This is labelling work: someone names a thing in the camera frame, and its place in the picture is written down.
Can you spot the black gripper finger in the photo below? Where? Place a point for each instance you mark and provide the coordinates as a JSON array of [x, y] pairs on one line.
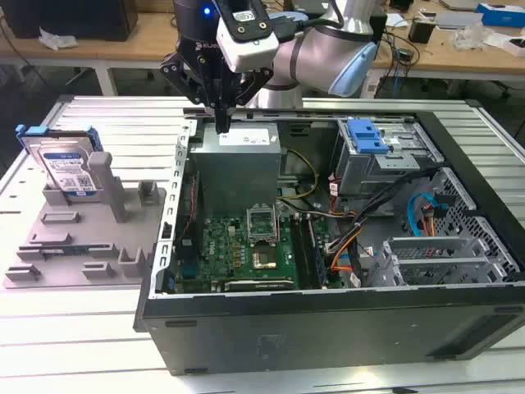
[[254, 84], [180, 71]]

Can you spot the hard disk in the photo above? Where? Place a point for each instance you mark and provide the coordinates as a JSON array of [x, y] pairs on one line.
[[61, 164]]

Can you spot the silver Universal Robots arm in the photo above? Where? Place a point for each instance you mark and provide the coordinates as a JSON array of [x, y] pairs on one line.
[[316, 53]]

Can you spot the grey metal disk bay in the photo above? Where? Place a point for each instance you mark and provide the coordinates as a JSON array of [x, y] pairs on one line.
[[383, 267]]

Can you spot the wooden desk with white legs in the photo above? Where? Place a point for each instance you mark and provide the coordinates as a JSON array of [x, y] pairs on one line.
[[123, 47]]

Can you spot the grey power supply unit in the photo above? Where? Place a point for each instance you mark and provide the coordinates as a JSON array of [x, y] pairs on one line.
[[234, 172]]

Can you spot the large black box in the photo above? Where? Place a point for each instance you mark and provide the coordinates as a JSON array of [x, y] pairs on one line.
[[82, 20]]

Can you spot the blue plastic drive latch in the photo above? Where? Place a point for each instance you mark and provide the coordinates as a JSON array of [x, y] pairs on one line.
[[363, 133]]

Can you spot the crumpled white plastic bag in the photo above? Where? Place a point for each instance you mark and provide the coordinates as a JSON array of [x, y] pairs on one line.
[[57, 41]]

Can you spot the black case fan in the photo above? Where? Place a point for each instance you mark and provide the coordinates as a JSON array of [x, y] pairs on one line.
[[190, 205]]

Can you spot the grey optical drive cage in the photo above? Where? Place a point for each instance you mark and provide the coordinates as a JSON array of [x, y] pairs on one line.
[[369, 172]]

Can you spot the green motherboard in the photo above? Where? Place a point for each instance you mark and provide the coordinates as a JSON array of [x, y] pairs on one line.
[[229, 246]]

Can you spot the CPU socket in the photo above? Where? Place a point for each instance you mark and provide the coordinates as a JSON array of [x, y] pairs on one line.
[[264, 259]]

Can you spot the grey parts rack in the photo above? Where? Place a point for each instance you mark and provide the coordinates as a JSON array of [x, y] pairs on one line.
[[98, 230]]

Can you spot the wooden desk with clutter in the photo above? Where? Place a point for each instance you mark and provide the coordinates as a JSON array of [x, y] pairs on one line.
[[443, 57]]

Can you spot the black graphics card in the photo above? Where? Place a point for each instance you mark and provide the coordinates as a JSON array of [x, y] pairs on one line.
[[258, 285]]

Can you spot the RAM stick on rack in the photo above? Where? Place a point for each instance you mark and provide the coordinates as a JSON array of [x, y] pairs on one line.
[[78, 248]]

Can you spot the silver flat device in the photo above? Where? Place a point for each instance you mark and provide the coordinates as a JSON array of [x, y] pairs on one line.
[[455, 19]]

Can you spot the clear plastic wrapping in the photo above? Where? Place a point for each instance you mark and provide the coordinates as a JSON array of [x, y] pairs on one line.
[[471, 37]]

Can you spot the black PC case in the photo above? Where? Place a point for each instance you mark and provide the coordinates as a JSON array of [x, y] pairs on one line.
[[328, 328]]

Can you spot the blue cardboard box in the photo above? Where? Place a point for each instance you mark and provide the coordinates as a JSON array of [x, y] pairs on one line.
[[500, 14]]

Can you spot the small white box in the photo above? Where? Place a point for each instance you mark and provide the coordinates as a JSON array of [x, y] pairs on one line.
[[514, 45]]

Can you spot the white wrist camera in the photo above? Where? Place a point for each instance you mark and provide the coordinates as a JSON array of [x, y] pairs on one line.
[[250, 49]]

